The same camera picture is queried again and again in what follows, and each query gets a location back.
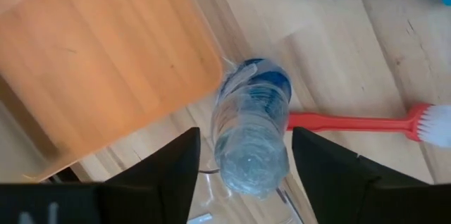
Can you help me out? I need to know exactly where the red dish brush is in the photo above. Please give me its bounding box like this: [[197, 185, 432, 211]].
[[287, 103, 451, 148]]

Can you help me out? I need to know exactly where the orange translucent plastic bin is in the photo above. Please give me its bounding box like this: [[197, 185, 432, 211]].
[[0, 0, 225, 182]]

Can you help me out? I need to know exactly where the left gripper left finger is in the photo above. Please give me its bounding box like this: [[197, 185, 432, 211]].
[[0, 127, 202, 224]]

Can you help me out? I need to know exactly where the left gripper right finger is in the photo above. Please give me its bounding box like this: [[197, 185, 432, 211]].
[[291, 127, 451, 224]]

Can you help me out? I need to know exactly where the blue dish soap bottle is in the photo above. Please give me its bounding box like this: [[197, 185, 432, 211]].
[[210, 58, 293, 199]]

